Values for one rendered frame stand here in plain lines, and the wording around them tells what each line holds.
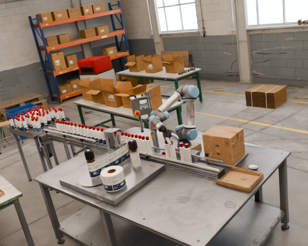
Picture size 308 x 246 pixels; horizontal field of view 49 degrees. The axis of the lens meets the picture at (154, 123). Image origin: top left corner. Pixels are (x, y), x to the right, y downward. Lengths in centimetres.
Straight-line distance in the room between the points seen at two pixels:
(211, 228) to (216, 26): 748
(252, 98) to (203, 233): 502
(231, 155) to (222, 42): 652
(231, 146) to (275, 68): 572
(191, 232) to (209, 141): 102
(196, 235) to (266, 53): 674
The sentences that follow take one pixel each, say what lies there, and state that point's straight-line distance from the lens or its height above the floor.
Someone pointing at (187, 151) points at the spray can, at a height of 102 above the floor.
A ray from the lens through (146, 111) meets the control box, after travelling 344.
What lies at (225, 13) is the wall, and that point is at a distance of 923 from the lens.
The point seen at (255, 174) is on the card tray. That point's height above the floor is 85.
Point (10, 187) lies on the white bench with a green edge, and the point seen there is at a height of 80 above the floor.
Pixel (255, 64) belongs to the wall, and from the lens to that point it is 894.
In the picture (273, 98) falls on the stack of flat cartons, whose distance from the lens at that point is 696.
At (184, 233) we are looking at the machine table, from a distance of 247.
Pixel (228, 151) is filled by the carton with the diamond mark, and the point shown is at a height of 99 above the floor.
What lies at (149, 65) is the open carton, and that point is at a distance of 798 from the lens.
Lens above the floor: 235
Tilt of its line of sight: 20 degrees down
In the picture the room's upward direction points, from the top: 10 degrees counter-clockwise
